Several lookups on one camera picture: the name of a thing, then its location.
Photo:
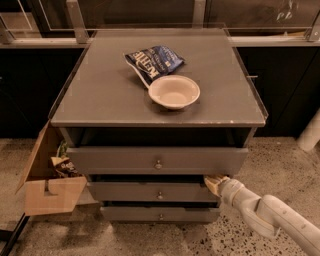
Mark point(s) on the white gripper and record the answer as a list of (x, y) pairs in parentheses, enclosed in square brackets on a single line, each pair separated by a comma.
[(228, 189)]

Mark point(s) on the grey drawer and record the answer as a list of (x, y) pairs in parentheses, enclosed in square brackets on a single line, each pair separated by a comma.
[(159, 214), (158, 160), (151, 192)]

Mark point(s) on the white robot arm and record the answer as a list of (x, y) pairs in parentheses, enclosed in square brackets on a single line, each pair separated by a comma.
[(266, 214)]

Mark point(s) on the grey drawer cabinet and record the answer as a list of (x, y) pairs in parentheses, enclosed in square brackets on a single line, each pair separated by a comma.
[(107, 105)]

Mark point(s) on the grey bottom drawer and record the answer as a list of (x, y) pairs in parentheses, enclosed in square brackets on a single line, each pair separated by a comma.
[(159, 214)]

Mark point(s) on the grey top drawer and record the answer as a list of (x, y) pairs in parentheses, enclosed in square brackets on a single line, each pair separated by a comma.
[(158, 160)]

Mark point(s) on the white paper bowl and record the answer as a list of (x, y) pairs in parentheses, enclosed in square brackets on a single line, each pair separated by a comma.
[(174, 91)]

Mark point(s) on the blue chip bag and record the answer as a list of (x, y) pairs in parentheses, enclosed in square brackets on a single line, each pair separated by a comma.
[(153, 63)]

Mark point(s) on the snack packets in box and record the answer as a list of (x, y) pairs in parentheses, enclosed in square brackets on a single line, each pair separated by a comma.
[(62, 164)]

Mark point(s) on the cardboard box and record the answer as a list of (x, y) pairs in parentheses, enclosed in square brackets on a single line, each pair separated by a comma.
[(44, 192)]

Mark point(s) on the black floor bar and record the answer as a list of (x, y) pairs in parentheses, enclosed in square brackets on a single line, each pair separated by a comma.
[(10, 237)]

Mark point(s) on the white cylinder post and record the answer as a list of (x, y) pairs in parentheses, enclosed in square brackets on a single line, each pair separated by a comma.
[(311, 134)]

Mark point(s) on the metal window rail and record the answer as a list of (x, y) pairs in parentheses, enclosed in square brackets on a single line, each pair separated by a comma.
[(249, 23)]

